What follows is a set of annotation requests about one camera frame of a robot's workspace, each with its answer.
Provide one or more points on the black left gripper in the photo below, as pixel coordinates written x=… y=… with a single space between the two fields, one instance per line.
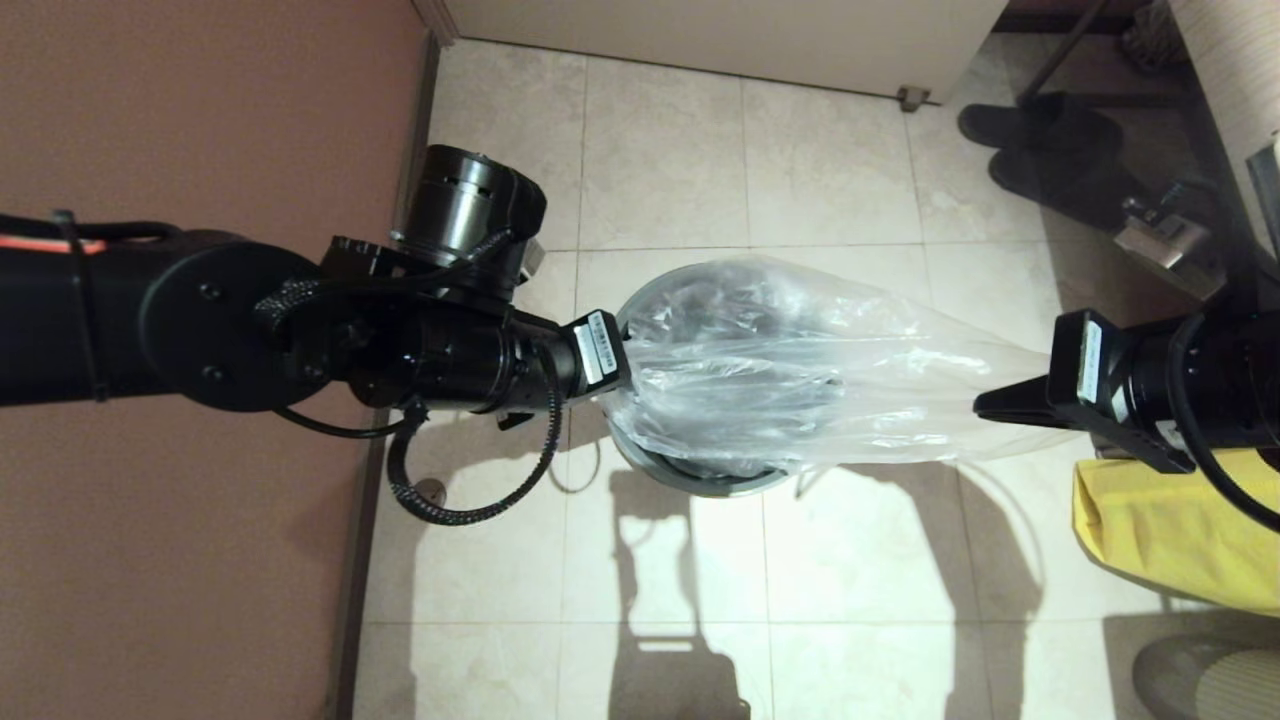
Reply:
x=570 y=360

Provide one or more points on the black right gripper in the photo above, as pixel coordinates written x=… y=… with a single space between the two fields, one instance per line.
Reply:
x=1095 y=380

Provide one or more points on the clear plastic trash bag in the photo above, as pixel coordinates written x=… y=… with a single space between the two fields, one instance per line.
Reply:
x=800 y=380

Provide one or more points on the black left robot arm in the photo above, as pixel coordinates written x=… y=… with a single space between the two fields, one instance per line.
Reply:
x=200 y=320

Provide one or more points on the black round trash bin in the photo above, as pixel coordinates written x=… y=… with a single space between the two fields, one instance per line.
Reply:
x=700 y=480

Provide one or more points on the yellow bag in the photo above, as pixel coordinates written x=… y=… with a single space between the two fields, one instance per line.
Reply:
x=1190 y=540

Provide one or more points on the round metal floor plate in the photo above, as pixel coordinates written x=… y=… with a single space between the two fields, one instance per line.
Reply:
x=433 y=490

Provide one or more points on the black slipper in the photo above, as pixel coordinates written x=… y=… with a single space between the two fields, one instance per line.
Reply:
x=1040 y=125
x=1060 y=185

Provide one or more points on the metal door stopper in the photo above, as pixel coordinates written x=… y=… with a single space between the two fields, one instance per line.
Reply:
x=912 y=98

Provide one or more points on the beige door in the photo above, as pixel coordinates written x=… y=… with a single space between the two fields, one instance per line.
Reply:
x=700 y=35

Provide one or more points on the dark furniture leg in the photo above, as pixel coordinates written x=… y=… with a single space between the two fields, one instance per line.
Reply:
x=1065 y=50

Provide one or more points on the grey fuzzy object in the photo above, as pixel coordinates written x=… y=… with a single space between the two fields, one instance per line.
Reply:
x=1145 y=40

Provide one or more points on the beige striped upholstered furniture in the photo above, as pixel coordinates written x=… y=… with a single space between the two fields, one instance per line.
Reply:
x=1235 y=60

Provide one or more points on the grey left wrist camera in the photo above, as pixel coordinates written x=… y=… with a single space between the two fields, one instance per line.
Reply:
x=533 y=258

